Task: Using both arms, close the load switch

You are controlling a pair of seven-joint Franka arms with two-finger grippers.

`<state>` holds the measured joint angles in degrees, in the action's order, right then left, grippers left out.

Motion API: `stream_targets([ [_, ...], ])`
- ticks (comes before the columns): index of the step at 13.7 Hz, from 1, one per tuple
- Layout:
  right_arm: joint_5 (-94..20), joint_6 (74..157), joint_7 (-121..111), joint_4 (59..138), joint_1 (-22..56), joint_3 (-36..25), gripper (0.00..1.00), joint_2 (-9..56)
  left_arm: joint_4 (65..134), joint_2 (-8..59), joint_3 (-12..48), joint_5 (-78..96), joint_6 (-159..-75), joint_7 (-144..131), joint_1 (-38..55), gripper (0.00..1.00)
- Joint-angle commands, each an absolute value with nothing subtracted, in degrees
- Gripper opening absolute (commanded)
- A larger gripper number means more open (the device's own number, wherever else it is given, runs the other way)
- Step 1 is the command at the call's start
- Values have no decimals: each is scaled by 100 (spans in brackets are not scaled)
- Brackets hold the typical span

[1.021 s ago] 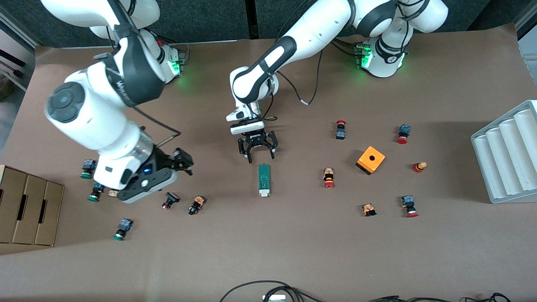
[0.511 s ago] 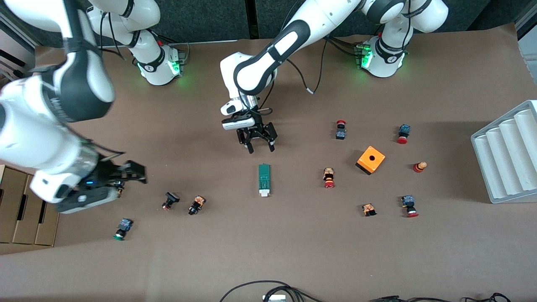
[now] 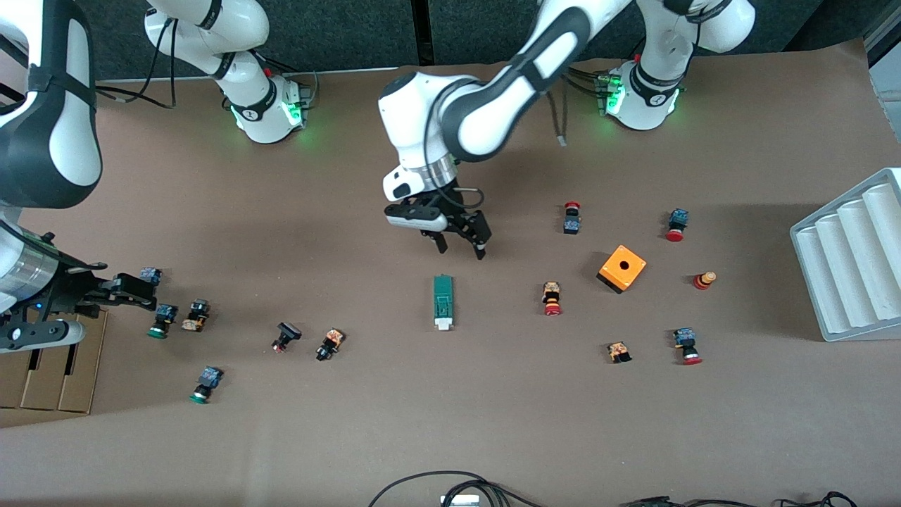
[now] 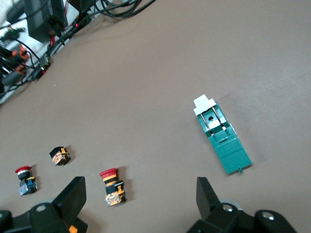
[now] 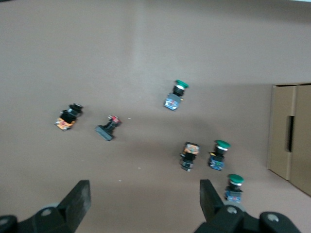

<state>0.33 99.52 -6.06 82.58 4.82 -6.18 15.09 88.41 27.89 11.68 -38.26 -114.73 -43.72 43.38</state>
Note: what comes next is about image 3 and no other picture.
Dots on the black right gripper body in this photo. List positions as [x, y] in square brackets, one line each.
[69, 287]

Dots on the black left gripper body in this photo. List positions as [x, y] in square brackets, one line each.
[459, 213]

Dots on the green load switch white lever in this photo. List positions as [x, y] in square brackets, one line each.
[443, 296]

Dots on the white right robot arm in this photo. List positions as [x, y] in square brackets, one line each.
[49, 141]

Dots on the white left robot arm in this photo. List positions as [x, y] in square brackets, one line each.
[486, 113]

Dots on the green mushroom push button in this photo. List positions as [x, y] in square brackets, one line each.
[165, 312]
[150, 273]
[210, 377]

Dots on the red mushroom button orange block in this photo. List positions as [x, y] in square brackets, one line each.
[551, 290]

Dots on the red button black block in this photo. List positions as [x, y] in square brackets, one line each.
[571, 225]

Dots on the black square head button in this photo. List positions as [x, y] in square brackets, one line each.
[288, 331]

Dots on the brown paper table cover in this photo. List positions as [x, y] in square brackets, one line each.
[450, 408]

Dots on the orange contact block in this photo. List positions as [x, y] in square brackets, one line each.
[619, 350]

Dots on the red mushroom button blue block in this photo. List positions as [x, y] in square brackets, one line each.
[678, 218]
[684, 338]

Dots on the red yellow button head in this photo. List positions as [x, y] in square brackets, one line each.
[702, 282]

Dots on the white plug adapter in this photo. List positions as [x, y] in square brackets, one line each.
[461, 501]

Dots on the grey ribbed plastic tray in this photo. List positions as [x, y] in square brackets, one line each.
[845, 267]

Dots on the grey metal cabinet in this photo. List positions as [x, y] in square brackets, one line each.
[888, 63]

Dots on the beige black switch block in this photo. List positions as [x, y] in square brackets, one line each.
[195, 320]

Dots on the black selector switch orange block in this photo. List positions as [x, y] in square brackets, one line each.
[332, 340]

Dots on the orange button enclosure box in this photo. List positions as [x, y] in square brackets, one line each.
[630, 276]

